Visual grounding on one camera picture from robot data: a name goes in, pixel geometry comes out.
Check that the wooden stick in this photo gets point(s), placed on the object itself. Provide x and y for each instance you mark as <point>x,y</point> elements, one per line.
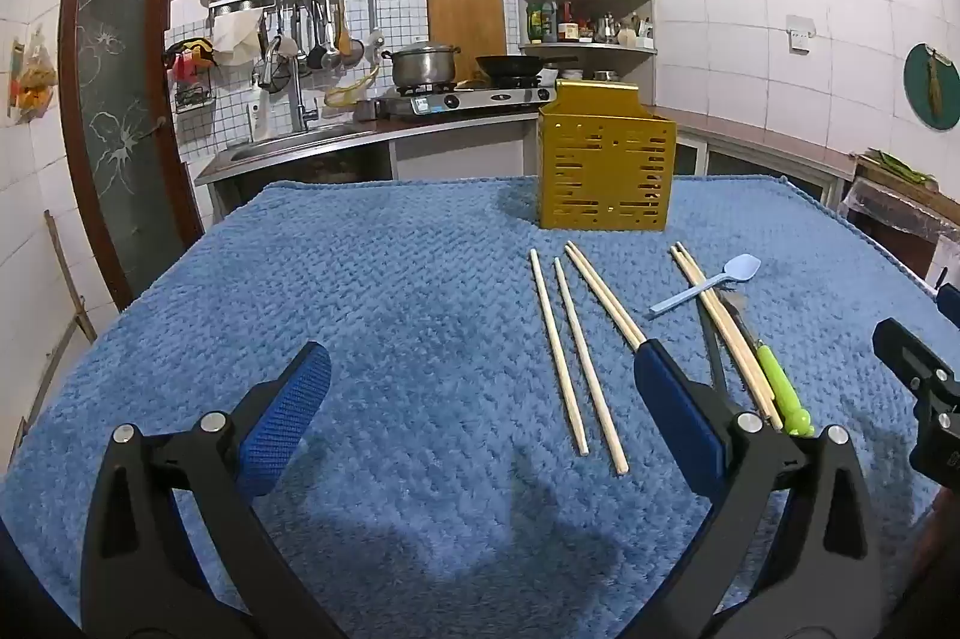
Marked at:
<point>71,279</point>

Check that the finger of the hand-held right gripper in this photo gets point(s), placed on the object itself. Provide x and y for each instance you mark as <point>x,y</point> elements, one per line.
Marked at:
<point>951,298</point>
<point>907,346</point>

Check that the brown glass-panel door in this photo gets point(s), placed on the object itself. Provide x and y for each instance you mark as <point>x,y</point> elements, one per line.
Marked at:
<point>112,106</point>

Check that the green round wall board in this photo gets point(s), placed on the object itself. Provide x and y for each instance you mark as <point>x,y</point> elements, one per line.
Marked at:
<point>919,91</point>

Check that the light blue plastic spoon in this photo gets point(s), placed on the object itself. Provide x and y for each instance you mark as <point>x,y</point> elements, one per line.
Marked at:
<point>739,270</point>

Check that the white wall socket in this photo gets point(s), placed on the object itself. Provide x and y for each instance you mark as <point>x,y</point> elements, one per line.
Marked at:
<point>800,35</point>

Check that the white hanging cloth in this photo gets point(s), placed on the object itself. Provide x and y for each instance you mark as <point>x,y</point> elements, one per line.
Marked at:
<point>236,39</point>

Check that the black slender utensil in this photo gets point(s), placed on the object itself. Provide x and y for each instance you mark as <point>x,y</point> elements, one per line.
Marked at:
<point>712,346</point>

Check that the wooden chopstick pair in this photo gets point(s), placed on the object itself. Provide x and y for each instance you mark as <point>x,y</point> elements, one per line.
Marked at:
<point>724,322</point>

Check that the black wok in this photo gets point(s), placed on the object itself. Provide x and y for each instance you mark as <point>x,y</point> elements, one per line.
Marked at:
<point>510,63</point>

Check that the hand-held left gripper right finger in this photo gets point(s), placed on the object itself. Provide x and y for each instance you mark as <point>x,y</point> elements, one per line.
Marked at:
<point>679,414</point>

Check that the blue textured blanket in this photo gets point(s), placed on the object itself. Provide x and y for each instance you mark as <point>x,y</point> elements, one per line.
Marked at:
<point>375,309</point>

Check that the green vegetable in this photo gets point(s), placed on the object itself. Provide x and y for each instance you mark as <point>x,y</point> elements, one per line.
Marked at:
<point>904,166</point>

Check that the steel cooking pot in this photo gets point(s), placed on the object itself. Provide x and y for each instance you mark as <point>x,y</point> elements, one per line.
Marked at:
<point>424,67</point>

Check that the yellow perforated utensil holder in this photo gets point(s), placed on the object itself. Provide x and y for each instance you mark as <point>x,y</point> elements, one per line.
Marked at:
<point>600,174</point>

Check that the hanging plastic bag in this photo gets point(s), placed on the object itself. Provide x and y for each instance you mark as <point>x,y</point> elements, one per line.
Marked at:
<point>34,76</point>

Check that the wooden cutting board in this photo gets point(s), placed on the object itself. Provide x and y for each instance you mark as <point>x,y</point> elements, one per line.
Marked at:
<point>465,16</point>

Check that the wooden side cabinet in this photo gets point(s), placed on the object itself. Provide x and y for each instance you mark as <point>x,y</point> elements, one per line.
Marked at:
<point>900,211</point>

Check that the steel kitchen sink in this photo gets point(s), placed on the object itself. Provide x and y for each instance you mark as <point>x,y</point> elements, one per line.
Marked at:
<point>300,140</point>

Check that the red and yellow hanging gloves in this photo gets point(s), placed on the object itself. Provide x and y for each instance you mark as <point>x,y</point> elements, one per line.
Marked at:
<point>191,58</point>

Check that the row of hanging kitchen utensils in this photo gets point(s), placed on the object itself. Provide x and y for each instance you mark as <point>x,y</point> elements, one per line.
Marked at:
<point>322,39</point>

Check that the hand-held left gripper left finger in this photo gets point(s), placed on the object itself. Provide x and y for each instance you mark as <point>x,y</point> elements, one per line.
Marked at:
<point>289,406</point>

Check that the steel gas stove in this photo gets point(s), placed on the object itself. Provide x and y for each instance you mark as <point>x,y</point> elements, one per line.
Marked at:
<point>465,100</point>

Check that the row of condiment bottles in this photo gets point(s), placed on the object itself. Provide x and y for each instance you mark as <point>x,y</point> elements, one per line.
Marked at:
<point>555,24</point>

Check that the chrome faucet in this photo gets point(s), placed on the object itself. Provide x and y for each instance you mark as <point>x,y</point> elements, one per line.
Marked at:
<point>300,99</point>

